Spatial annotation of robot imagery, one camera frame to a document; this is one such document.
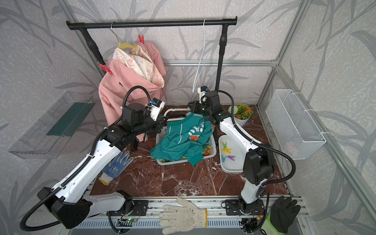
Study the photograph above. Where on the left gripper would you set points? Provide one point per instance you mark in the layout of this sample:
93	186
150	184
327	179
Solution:
159	123

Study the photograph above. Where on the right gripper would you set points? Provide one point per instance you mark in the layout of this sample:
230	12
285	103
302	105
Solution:
194	107

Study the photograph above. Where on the teal green jacket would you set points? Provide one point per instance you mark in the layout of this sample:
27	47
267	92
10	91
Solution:
184	138

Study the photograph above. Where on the rainbow striped jacket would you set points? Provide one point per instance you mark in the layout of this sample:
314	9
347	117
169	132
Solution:
206	150

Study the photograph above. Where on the yellow clothespin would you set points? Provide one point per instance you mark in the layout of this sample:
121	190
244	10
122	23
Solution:
226	150

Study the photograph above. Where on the purple clothespin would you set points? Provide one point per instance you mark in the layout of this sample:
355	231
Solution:
231	157

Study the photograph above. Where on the white hanger of rainbow jacket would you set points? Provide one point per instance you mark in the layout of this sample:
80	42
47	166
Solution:
201	63

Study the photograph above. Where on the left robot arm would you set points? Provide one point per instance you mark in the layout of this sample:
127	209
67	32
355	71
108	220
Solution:
66	200

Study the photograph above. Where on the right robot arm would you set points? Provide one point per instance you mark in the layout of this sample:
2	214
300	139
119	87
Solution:
258	159

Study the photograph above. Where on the white perforated laundry basket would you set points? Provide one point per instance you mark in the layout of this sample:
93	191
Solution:
210	142

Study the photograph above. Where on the potted artificial flower plant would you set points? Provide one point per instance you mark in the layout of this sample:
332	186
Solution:
242	113

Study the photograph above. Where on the blue dotted work glove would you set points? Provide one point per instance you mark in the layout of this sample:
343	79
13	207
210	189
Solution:
116	167

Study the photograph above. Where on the white plastic tray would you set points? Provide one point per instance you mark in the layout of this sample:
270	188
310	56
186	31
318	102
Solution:
232	167

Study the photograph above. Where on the pink jacket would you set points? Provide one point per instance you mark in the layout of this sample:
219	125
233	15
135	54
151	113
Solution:
139	66

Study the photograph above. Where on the red clothespin lower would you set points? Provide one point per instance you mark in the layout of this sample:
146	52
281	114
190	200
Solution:
105	68

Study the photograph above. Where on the red clothespin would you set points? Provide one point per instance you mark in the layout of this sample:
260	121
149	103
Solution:
141	39
105	68

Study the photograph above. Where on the red clothespin upper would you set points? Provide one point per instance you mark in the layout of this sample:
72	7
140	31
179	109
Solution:
141	39

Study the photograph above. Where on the white knitted work glove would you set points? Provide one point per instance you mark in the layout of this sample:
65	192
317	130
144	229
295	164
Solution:
182	218

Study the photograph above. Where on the black clothes rack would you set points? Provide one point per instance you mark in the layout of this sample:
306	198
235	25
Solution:
84	27

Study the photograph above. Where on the black rubber glove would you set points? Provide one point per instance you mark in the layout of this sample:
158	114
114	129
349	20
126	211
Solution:
281	216

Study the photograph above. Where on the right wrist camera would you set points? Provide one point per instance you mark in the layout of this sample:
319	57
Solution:
202	93

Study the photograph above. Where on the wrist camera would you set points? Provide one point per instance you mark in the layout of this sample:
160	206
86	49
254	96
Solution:
156	105
202	93

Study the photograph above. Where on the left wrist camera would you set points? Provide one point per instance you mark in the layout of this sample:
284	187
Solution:
156	105

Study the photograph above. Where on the white wire mesh basket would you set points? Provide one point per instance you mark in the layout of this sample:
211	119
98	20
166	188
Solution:
297	133

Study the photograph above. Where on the clear acrylic wall shelf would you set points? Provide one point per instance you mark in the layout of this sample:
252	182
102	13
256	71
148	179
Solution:
50	134

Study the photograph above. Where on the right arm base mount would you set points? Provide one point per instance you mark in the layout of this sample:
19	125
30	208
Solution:
239	207

